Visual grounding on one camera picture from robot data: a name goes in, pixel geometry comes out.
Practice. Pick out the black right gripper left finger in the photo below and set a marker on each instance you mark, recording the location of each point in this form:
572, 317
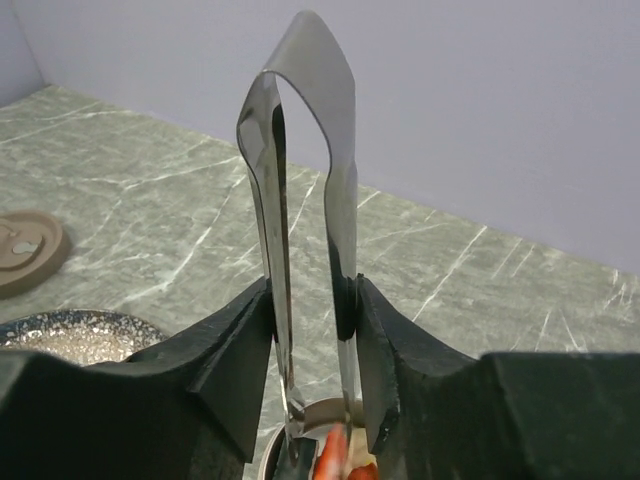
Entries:
186, 408

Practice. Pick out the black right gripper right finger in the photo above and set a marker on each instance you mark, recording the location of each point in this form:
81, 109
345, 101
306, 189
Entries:
432, 412

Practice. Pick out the orange shrimp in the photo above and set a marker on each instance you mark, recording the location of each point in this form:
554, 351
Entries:
331, 462

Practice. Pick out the brown round lid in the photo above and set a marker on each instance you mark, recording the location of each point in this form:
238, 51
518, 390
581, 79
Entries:
34, 246

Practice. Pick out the silver metal tongs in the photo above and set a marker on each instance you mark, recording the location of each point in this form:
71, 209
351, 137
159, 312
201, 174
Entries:
303, 100

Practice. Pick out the orange salmon slice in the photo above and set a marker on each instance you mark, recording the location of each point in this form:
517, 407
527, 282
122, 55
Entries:
364, 472

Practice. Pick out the round lunch container far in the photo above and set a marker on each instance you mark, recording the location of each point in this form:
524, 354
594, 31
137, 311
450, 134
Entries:
320, 416

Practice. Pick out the speckled ceramic plate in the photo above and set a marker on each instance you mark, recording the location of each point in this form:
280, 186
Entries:
81, 336

